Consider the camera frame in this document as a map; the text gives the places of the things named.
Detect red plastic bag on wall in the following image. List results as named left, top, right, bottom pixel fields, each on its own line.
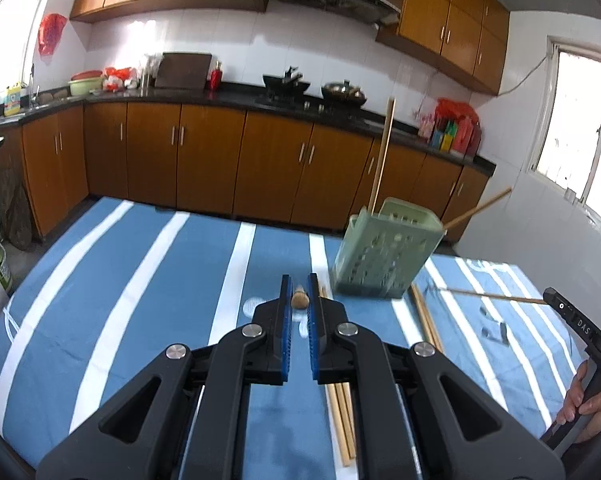
left=37, top=13, right=67, bottom=58

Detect green perforated utensil holder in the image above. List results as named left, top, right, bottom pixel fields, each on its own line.
left=331, top=197, right=446, bottom=299

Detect lidded dark wok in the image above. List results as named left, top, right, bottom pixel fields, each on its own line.
left=321, top=80, right=367, bottom=108

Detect bamboo chopstick group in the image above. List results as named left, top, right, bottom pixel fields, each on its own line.
left=410, top=283, right=442, bottom=354
left=322, top=285, right=357, bottom=463
left=320, top=285, right=352, bottom=468
left=412, top=284, right=446, bottom=356

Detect brown kitchen cabinets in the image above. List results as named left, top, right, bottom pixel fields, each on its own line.
left=0, top=93, right=495, bottom=238
left=69, top=0, right=511, bottom=97

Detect dark wooden cutting board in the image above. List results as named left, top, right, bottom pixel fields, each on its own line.
left=155, top=52, right=212, bottom=91

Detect red items on counter corner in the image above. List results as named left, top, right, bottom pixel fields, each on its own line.
left=418, top=98, right=482, bottom=158

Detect yellow detergent bottle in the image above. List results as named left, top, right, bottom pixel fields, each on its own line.
left=3, top=81, right=27, bottom=117

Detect black wok with handle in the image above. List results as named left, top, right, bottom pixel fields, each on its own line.
left=262, top=66, right=310, bottom=98

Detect blue white striped tablecloth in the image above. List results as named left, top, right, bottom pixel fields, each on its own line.
left=0, top=198, right=581, bottom=465

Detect green plastic basin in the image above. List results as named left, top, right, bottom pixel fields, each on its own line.
left=68, top=70, right=104, bottom=96

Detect red bag on counter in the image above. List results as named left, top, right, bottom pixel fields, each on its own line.
left=102, top=66, right=138, bottom=92

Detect brown lower kitchen cabinets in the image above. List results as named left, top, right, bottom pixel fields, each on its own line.
left=0, top=93, right=495, bottom=238

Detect red bottle on counter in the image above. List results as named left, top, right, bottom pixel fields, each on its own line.
left=209, top=60, right=223, bottom=92

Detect window with frame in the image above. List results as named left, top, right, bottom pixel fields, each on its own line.
left=531, top=44, right=601, bottom=221

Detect person right hand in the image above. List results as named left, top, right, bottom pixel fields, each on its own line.
left=557, top=361, right=601, bottom=443

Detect brown upper kitchen cabinets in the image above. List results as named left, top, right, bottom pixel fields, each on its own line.
left=69, top=0, right=511, bottom=97

